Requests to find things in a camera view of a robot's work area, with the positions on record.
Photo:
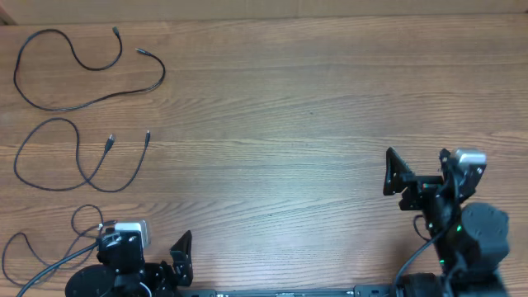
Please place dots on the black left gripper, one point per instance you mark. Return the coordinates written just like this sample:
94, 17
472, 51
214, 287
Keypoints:
167, 283

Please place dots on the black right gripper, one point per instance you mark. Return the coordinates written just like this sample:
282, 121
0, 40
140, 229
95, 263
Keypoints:
419, 190

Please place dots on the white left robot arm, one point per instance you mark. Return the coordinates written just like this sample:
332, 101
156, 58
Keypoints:
95, 281

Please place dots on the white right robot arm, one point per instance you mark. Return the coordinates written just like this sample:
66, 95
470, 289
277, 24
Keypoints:
466, 241

